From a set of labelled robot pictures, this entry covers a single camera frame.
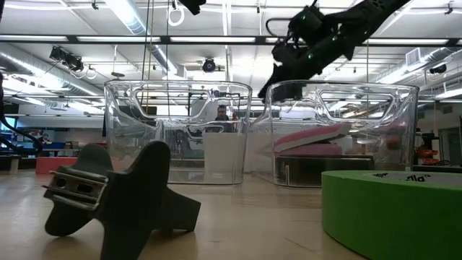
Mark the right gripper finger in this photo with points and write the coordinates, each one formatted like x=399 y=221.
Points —
x=274 y=81
x=287 y=92

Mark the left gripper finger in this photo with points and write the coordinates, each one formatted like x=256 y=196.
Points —
x=193 y=5

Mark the pink stapler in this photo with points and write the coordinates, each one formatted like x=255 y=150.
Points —
x=310 y=135

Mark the green tape roll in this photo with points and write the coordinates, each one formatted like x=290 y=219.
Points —
x=379 y=216

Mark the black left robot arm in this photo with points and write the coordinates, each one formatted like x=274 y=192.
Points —
x=1 y=101

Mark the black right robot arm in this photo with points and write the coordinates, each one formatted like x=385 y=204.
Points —
x=382 y=11

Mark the black overhead light beam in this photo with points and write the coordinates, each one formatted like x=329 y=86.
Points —
x=164 y=39

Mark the person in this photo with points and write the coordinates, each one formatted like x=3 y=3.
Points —
x=222 y=112

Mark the white ceiling vent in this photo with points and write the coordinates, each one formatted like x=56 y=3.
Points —
x=413 y=57

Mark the clear plastic bin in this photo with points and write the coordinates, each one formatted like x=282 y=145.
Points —
x=119 y=119
x=404 y=126

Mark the black ceiling spotlight pair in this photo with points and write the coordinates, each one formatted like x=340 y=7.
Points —
x=68 y=59

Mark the orange and black stand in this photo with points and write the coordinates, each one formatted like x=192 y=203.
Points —
x=427 y=153

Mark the grey door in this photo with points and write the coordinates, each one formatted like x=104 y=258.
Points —
x=449 y=144

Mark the dark grey cross-shaped part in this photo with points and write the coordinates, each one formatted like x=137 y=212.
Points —
x=137 y=202

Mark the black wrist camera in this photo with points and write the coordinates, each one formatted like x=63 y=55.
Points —
x=307 y=20

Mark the silver ceiling duct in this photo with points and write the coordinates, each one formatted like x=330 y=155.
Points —
x=133 y=21

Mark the round black ceiling camera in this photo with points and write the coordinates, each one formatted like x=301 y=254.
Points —
x=209 y=65

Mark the black wall camera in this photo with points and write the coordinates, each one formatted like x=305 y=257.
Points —
x=438 y=68

